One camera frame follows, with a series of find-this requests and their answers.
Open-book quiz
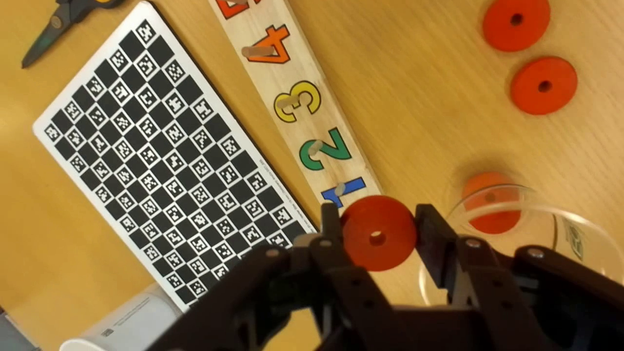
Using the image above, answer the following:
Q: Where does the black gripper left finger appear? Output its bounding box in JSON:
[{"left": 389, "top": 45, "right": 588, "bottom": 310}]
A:
[{"left": 148, "top": 201, "right": 397, "bottom": 351}]

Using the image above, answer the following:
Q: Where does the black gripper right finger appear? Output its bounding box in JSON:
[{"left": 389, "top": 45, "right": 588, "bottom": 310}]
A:
[{"left": 415, "top": 203, "right": 624, "bottom": 351}]

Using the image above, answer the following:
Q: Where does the clear plastic cup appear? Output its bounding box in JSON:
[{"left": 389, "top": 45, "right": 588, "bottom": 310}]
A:
[{"left": 417, "top": 183, "right": 624, "bottom": 314}]

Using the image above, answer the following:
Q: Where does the white paper cup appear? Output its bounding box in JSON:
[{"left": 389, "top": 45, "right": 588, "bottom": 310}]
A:
[{"left": 56, "top": 285, "right": 191, "bottom": 351}]

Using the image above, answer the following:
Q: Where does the wooden number peg board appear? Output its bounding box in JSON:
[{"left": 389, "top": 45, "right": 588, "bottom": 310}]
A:
[{"left": 206, "top": 0, "right": 386, "bottom": 213}]

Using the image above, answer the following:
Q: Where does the black white checkerboard calibration board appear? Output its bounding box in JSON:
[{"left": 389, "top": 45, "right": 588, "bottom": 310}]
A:
[{"left": 31, "top": 0, "right": 319, "bottom": 314}]

